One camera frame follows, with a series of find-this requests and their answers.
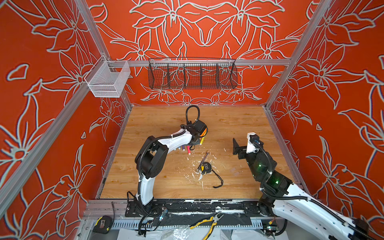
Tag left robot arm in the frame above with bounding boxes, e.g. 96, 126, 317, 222
135, 105, 208, 217

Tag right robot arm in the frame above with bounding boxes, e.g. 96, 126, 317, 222
233, 133, 372, 240

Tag black tape measure on table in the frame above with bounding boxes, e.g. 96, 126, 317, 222
200, 162, 224, 189

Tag small circuit board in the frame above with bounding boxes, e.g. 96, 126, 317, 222
262, 219, 279, 239

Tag white mesh basket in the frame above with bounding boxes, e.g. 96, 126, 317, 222
85, 56, 131, 98

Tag black yellow tape measure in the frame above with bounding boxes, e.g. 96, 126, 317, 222
92, 216, 114, 234

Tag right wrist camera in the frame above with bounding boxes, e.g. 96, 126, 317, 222
246, 132, 260, 154

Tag black wire basket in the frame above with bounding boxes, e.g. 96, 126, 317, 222
148, 57, 239, 90

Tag yellow handled pliers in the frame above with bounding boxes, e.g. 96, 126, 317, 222
189, 211, 225, 240

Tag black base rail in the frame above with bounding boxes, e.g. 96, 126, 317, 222
124, 198, 286, 218

